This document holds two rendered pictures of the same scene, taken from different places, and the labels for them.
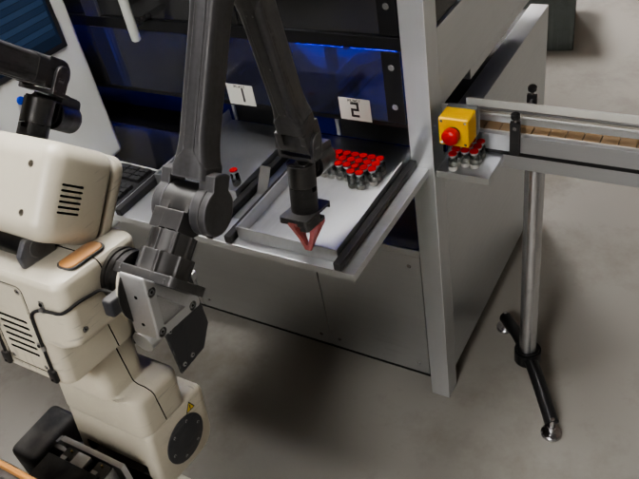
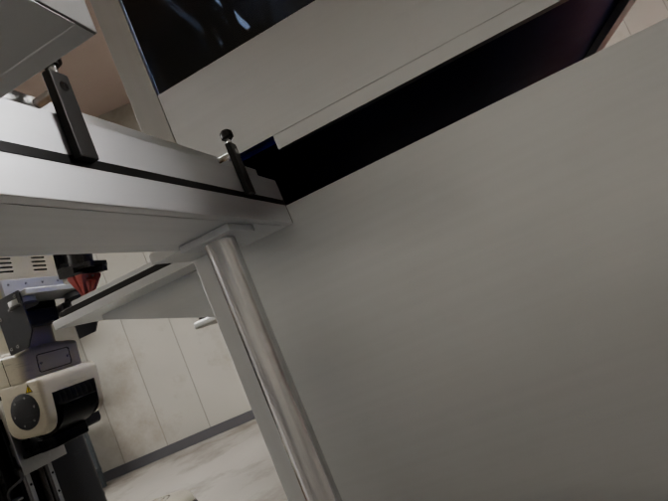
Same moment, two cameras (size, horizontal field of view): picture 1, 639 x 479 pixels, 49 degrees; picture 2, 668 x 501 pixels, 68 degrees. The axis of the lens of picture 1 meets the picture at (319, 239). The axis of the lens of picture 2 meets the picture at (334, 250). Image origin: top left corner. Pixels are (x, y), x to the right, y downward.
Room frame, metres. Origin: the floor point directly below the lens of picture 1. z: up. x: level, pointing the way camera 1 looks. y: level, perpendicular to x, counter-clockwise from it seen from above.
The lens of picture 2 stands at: (1.27, -1.34, 0.68)
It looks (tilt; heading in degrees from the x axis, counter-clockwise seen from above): 5 degrees up; 68
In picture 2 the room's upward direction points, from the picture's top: 23 degrees counter-clockwise
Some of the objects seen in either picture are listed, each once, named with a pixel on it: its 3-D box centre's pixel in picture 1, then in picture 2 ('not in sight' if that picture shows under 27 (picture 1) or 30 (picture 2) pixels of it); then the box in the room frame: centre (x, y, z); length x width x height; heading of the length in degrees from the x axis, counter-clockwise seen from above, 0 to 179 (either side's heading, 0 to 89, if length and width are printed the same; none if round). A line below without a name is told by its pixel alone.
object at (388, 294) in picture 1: (242, 152); (492, 301); (2.40, 0.23, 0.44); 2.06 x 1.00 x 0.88; 53
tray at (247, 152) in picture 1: (232, 151); not in sight; (1.63, 0.18, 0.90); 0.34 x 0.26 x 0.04; 143
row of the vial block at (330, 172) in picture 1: (343, 170); not in sight; (1.43, -0.09, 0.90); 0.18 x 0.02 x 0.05; 54
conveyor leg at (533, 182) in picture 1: (531, 272); (309, 465); (1.41, -0.56, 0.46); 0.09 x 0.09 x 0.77; 53
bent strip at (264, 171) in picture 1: (253, 191); not in sight; (1.41, 0.13, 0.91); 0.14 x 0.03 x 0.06; 144
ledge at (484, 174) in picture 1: (472, 162); (201, 244); (1.40, -0.40, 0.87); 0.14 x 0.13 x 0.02; 143
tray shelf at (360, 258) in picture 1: (274, 185); (215, 275); (1.48, 0.08, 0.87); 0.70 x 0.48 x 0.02; 53
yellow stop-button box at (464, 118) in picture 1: (458, 125); not in sight; (1.38, -0.37, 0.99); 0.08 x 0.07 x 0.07; 143
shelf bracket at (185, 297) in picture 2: not in sight; (170, 313); (1.32, -0.11, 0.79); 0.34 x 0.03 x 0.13; 143
